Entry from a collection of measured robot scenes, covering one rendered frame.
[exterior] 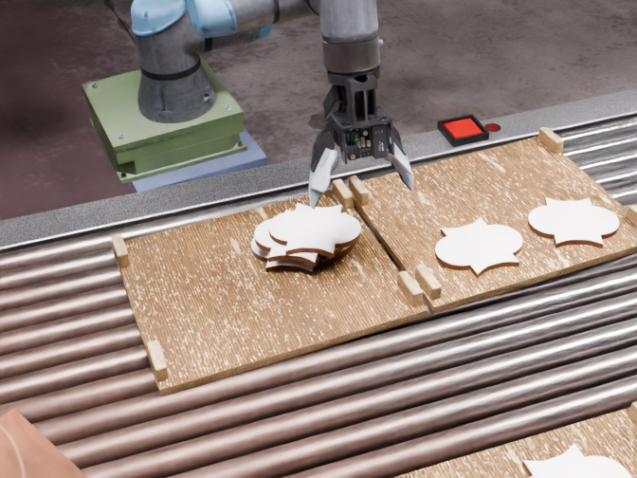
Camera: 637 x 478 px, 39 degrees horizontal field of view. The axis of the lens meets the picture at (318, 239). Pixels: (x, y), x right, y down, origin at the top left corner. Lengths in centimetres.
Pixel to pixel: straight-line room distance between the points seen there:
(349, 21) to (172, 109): 67
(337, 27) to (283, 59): 293
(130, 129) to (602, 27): 304
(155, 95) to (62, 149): 189
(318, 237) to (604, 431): 51
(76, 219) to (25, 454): 64
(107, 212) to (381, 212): 49
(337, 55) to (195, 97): 63
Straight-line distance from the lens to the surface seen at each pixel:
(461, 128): 180
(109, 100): 191
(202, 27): 124
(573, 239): 152
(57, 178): 349
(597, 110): 193
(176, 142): 179
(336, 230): 142
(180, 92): 178
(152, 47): 174
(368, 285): 141
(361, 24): 119
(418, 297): 136
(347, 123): 123
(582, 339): 138
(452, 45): 422
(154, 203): 166
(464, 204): 158
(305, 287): 141
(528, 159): 171
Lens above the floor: 186
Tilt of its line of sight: 38 degrees down
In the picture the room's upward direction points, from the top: 2 degrees counter-clockwise
